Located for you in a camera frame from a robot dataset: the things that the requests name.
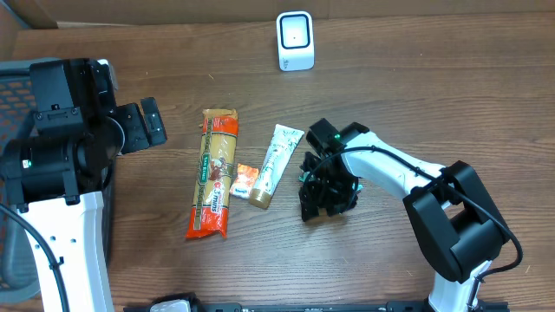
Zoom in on white cream tube gold cap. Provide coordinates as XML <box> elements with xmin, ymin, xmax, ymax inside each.
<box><xmin>249</xmin><ymin>124</ymin><xmax>304</xmax><ymax>209</ymax></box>

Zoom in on orange spaghetti pack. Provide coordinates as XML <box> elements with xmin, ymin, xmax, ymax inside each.
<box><xmin>186</xmin><ymin>109</ymin><xmax>238</xmax><ymax>239</ymax></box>

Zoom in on small orange snack packet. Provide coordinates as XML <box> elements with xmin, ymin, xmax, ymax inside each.
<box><xmin>230</xmin><ymin>164</ymin><xmax>259</xmax><ymax>199</ymax></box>

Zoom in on teal wet wipes pack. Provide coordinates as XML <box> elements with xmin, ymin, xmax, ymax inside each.
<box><xmin>298</xmin><ymin>171</ymin><xmax>363</xmax><ymax>196</ymax></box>

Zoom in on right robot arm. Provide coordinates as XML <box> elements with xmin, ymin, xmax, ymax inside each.
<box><xmin>299</xmin><ymin>119</ymin><xmax>513</xmax><ymax>311</ymax></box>

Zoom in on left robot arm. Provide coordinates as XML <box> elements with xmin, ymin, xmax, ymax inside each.
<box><xmin>1</xmin><ymin>58</ymin><xmax>167</xmax><ymax>311</ymax></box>

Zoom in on grey plastic basket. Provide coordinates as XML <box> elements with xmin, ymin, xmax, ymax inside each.
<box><xmin>1</xmin><ymin>57</ymin><xmax>114</xmax><ymax>304</ymax></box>

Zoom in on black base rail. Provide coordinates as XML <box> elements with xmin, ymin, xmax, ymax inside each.
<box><xmin>123</xmin><ymin>301</ymin><xmax>511</xmax><ymax>312</ymax></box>

